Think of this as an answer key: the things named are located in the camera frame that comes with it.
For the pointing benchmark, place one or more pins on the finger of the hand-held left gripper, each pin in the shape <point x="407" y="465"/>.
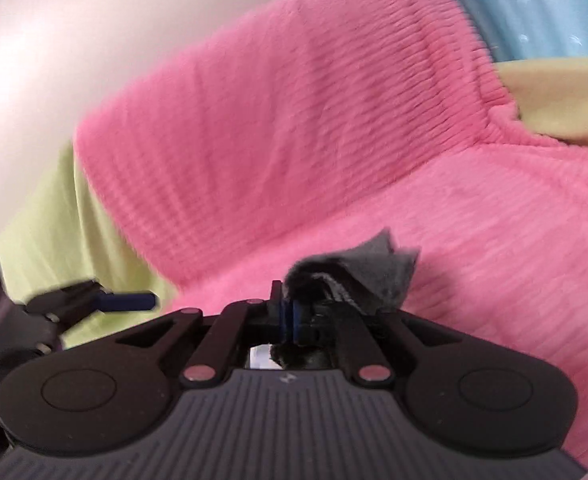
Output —
<point x="126" y="301"/>

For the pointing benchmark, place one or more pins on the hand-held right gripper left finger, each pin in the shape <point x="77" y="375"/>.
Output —
<point x="287" y="321"/>

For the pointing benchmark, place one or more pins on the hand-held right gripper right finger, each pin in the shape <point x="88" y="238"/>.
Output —
<point x="300" y="322"/>

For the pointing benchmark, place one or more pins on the grey cleaning cloth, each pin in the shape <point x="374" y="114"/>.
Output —
<point x="374" y="270"/>

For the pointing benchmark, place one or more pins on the yellow-green bed sheet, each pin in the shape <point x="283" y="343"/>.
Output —
<point x="59" y="240"/>

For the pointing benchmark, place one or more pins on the pink ribbed blanket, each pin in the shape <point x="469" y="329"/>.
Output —
<point x="299" y="135"/>

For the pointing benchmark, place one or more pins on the pale yellow fleece blanket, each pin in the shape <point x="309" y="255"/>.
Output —
<point x="559" y="100"/>

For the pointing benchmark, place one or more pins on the blue star-print curtain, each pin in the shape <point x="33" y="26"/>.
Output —
<point x="539" y="5"/>

